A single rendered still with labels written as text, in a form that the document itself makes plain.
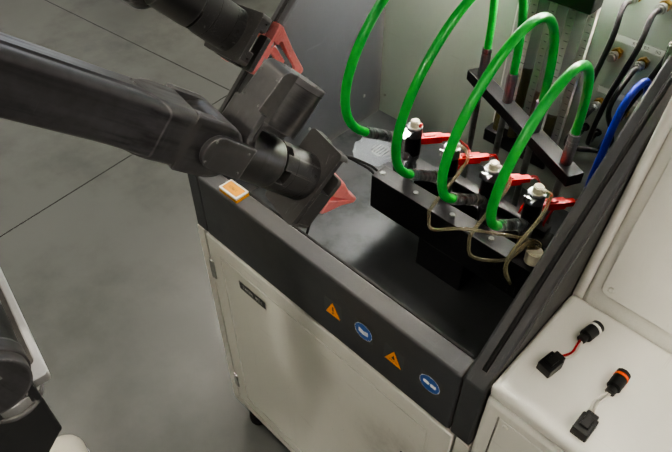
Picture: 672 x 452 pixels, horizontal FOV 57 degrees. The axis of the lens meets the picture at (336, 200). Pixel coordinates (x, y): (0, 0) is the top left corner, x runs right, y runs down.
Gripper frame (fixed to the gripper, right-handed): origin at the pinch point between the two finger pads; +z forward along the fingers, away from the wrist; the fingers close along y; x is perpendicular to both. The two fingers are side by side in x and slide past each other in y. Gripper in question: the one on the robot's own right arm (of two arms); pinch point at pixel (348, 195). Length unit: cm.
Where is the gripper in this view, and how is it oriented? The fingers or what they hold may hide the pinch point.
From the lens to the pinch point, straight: 78.7
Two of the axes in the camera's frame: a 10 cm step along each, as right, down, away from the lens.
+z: 6.1, 2.4, 7.6
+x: -5.3, -5.9, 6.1
